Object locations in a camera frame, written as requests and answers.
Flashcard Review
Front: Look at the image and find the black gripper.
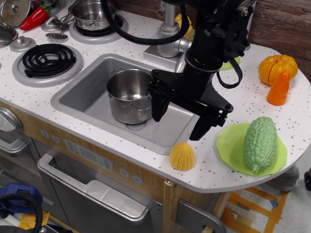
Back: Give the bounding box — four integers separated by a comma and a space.
149, 52, 233, 141

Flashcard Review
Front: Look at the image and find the yellow toy corn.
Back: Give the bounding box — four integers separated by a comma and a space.
169, 142, 194, 171

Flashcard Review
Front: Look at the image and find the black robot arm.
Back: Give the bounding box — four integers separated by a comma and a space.
149, 0, 254, 141

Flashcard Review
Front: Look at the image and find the steel pot in sink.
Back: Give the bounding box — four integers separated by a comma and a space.
106, 68, 152, 124

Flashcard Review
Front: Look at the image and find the grey toy sink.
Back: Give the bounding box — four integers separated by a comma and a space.
51, 54, 198, 154

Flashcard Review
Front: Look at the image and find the steel pot on stove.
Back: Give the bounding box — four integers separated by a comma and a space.
71, 0, 110, 31

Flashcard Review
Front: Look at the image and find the steel pot lid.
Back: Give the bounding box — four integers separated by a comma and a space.
0, 0, 31, 27

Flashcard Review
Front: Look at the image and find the light green plate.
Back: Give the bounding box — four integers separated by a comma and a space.
216, 123, 287, 176

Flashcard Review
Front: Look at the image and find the silver toy faucet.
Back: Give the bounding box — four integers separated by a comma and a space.
143, 0, 195, 73

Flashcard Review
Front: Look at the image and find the green toy cutting board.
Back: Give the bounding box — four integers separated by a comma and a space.
188, 34, 241, 71

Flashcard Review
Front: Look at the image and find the green bitter gourd toy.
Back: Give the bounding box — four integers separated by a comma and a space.
243, 116, 277, 173

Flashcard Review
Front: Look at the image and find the yellow toy bell pepper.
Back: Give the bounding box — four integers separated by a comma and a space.
175, 13, 193, 37

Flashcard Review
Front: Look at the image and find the orange toy carrot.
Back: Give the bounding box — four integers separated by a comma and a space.
266, 71, 290, 106

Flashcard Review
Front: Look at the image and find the orange toy pumpkin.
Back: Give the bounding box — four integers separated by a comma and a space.
258, 55, 298, 86

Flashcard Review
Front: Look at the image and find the silver oven door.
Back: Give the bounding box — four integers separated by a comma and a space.
37, 153, 163, 233

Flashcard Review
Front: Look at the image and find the black coil burner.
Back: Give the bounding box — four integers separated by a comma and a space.
22, 44, 77, 78

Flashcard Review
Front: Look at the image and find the silver slotted spoon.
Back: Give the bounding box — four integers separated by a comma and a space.
46, 33, 68, 40

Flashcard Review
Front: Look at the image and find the red toy pepper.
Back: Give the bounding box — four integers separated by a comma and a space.
20, 5, 52, 31

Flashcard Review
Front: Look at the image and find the grey stove knob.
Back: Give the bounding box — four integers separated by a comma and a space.
10, 36, 36, 52

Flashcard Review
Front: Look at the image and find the blue tool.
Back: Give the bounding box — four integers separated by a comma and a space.
0, 183, 43, 214

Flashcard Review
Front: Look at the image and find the steel strainer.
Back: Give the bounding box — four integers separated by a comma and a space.
0, 22, 18, 45

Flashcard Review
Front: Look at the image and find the grey rear burner ring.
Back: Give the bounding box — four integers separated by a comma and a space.
69, 12, 129, 45

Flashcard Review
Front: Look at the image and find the black cable hose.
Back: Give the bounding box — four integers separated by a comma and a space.
0, 193, 43, 233

